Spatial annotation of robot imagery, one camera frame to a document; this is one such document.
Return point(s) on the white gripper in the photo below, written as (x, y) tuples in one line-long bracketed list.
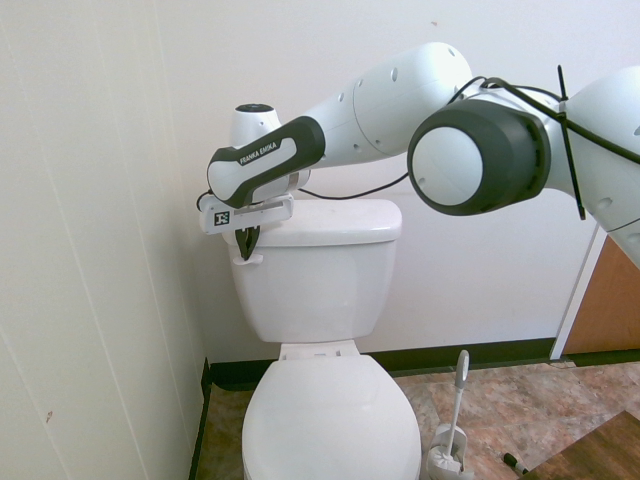
[(260, 216)]

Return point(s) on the white flush lever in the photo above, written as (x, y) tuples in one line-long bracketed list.
[(255, 260)]

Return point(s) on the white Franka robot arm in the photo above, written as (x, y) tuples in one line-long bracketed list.
[(390, 110)]

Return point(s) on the white toilet tank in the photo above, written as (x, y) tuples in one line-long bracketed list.
[(315, 290)]

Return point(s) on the white toilet tank lid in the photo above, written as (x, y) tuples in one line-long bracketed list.
[(340, 220)]

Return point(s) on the white toilet seat lid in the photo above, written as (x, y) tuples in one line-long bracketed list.
[(330, 415)]

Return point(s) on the white toilet brush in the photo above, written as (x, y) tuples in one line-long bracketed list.
[(460, 390)]

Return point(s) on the white toilet brush holder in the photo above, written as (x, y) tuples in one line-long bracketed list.
[(442, 467)]

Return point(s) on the black zip tie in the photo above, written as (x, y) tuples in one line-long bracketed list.
[(575, 175)]

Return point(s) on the black marker pen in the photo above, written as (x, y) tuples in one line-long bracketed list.
[(512, 460)]

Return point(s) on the orange wooden door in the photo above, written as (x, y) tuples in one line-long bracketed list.
[(610, 310)]

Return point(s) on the dark wooden table top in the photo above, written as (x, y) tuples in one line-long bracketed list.
[(600, 450)]

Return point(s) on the black wall baseboard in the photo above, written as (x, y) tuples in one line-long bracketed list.
[(202, 400), (450, 357)]

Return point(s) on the white door frame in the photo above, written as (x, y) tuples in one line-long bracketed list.
[(575, 310)]

